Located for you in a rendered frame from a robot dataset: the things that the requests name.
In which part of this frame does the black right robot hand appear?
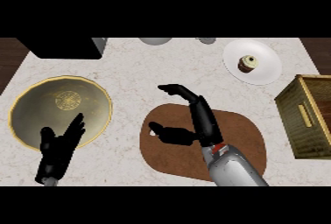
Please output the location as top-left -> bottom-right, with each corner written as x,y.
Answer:
148,83 -> 225,148

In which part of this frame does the small grey object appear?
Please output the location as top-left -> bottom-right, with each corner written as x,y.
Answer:
195,37 -> 219,46

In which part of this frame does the grey round object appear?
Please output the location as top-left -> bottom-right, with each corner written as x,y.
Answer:
138,37 -> 175,46

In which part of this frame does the white plate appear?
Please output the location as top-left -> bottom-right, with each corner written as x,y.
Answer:
222,38 -> 286,87

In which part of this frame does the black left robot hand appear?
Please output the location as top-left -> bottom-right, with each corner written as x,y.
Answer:
34,112 -> 88,186

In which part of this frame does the brown cutting board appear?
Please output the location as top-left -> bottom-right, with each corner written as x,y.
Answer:
139,102 -> 268,183

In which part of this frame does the gold rimmed bowl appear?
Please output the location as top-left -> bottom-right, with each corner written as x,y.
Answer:
8,74 -> 116,153

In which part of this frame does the chocolate cupcake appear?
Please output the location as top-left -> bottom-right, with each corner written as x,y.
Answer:
237,54 -> 260,74

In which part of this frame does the black appliance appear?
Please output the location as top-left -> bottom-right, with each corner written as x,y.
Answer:
15,37 -> 110,60

